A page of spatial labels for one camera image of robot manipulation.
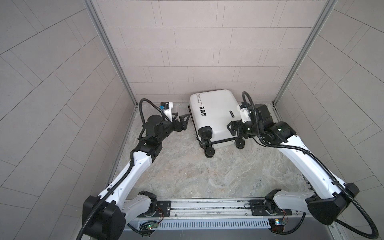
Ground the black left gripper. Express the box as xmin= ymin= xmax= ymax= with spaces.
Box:
xmin=154 ymin=112 xmax=189 ymax=145

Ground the white black suitcase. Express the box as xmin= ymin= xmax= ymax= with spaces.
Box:
xmin=189 ymin=90 xmax=245 ymax=158

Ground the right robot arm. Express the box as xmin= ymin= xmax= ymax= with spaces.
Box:
xmin=227 ymin=120 xmax=361 ymax=225

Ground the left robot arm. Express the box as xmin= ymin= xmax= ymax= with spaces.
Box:
xmin=77 ymin=114 xmax=190 ymax=240

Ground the right circuit board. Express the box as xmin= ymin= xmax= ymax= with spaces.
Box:
xmin=268 ymin=219 xmax=286 ymax=234

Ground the circuit board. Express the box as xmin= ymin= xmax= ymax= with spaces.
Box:
xmin=268 ymin=219 xmax=286 ymax=234
xmin=140 ymin=221 xmax=159 ymax=231

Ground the left circuit board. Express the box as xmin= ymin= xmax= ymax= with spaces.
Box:
xmin=140 ymin=221 xmax=159 ymax=231

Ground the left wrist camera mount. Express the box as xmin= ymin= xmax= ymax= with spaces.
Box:
xmin=160 ymin=102 xmax=173 ymax=122

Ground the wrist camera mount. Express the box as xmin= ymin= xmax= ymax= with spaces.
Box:
xmin=160 ymin=102 xmax=173 ymax=122
xmin=238 ymin=101 xmax=274 ymax=124

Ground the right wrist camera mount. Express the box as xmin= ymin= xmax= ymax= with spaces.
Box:
xmin=238 ymin=101 xmax=274 ymax=124

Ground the left black corrugated cable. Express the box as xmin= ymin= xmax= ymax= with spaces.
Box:
xmin=75 ymin=98 xmax=172 ymax=240

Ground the black corrugated cable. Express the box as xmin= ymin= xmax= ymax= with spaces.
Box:
xmin=241 ymin=91 xmax=379 ymax=240
xmin=75 ymin=98 xmax=172 ymax=240

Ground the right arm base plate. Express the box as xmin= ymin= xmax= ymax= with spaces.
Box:
xmin=249 ymin=199 xmax=292 ymax=216

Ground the aluminium mounting rail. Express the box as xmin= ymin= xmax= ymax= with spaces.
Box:
xmin=83 ymin=196 xmax=334 ymax=221

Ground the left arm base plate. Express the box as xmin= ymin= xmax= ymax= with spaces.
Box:
xmin=137 ymin=201 xmax=172 ymax=218

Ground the metal corner post left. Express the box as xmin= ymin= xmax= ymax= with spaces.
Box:
xmin=84 ymin=0 xmax=138 ymax=107

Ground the metal corner post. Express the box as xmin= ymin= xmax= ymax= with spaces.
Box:
xmin=84 ymin=0 xmax=138 ymax=107
xmin=272 ymin=0 xmax=338 ymax=106

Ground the metal corner post right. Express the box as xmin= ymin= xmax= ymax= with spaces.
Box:
xmin=272 ymin=0 xmax=338 ymax=106

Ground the right black corrugated cable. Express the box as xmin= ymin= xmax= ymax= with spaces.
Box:
xmin=241 ymin=91 xmax=379 ymax=240

